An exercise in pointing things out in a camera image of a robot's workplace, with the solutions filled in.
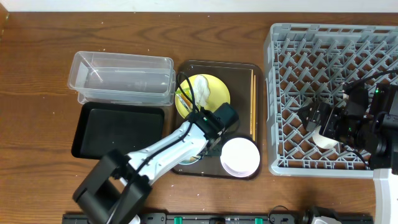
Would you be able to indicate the black rail with green clips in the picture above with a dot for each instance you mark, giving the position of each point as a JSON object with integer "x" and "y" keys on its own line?
{"x": 312, "y": 215}

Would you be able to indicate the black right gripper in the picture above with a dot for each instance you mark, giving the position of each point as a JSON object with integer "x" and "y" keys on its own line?
{"x": 333, "y": 113}

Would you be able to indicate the yellow green snack wrapper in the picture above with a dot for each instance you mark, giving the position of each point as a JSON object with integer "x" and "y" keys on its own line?
{"x": 184, "y": 100}

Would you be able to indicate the right wooden chopstick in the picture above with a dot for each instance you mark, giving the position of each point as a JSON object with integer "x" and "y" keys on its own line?
{"x": 254, "y": 110}

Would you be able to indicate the left wooden chopstick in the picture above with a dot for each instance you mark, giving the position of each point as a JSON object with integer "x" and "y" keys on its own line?
{"x": 251, "y": 103}

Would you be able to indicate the yellow plate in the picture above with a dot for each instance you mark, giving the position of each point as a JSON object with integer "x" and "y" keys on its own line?
{"x": 219, "y": 94}

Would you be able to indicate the dark brown serving tray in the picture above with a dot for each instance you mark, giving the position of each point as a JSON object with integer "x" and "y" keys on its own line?
{"x": 236, "y": 77}

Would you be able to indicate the grey dishwasher rack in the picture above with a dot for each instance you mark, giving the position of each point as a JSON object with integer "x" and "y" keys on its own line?
{"x": 311, "y": 62}

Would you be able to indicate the white paper cup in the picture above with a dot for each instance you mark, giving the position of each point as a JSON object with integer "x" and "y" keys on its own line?
{"x": 321, "y": 141}

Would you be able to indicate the clear plastic bin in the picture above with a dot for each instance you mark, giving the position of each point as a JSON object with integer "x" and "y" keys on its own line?
{"x": 119, "y": 78}

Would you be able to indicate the light blue bowl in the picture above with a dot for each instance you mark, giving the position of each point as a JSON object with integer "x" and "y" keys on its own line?
{"x": 191, "y": 160}

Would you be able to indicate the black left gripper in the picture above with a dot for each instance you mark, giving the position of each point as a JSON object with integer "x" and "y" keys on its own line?
{"x": 222, "y": 140}

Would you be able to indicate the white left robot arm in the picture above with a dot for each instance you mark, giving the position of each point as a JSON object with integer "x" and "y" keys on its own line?
{"x": 117, "y": 187}

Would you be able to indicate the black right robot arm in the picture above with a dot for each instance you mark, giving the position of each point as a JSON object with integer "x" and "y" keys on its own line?
{"x": 364, "y": 124}

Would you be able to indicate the wooden chopstick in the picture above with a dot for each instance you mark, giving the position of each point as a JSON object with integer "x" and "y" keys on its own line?
{"x": 254, "y": 110}
{"x": 251, "y": 103}

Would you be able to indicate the crumpled white napkin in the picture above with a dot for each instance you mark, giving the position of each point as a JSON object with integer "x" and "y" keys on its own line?
{"x": 201, "y": 91}

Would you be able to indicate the black waste tray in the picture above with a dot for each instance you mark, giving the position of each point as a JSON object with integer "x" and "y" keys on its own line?
{"x": 103, "y": 127}

